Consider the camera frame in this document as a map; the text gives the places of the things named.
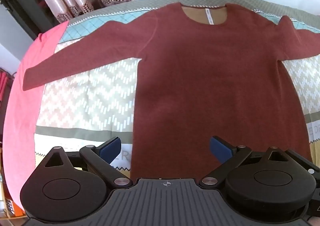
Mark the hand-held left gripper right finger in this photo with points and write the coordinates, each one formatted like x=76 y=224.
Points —
x=221 y=149

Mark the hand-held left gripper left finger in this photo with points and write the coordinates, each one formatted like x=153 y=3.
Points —
x=110 y=149

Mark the dark red long-sleeved sweater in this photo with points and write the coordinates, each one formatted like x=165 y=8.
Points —
x=200 y=78

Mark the patterned quilted blanket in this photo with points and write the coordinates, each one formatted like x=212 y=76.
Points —
x=87 y=103

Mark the pink bed sheet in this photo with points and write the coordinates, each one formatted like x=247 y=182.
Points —
x=22 y=116

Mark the orange box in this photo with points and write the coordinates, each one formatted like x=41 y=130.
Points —
x=15 y=207

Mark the red cloth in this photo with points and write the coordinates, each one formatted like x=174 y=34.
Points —
x=3 y=83

